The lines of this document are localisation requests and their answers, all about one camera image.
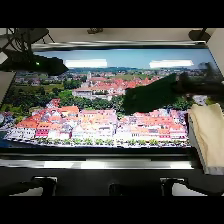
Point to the cream garment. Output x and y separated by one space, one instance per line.
210 133

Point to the silver frame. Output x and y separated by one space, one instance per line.
100 164

